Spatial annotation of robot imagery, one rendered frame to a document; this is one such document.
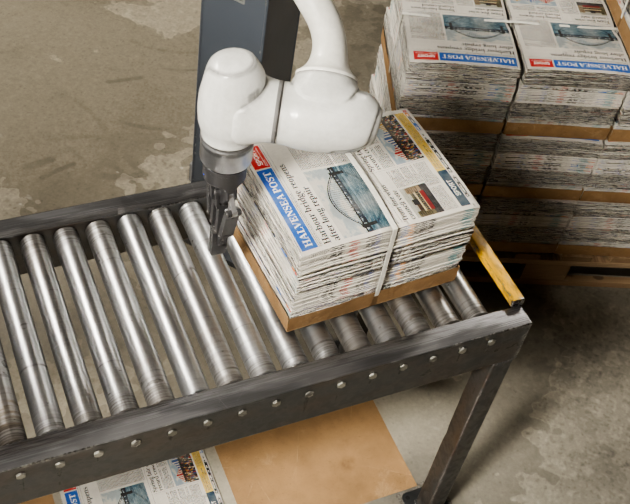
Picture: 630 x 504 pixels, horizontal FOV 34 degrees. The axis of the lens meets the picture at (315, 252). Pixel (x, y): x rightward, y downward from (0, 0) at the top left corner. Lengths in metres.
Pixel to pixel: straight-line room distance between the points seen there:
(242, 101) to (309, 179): 0.33
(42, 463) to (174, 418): 0.23
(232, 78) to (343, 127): 0.19
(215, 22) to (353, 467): 1.19
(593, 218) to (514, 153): 0.39
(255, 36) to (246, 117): 0.96
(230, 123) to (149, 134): 1.85
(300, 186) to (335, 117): 0.29
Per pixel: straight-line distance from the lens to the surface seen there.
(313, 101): 1.60
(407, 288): 2.00
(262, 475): 2.67
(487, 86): 2.61
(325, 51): 1.65
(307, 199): 1.83
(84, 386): 1.84
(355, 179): 1.89
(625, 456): 2.97
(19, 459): 1.77
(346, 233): 1.79
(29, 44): 3.82
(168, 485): 2.64
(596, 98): 2.74
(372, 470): 2.72
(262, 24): 2.51
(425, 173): 1.93
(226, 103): 1.58
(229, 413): 1.83
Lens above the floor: 2.33
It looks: 48 degrees down
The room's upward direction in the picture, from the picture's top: 11 degrees clockwise
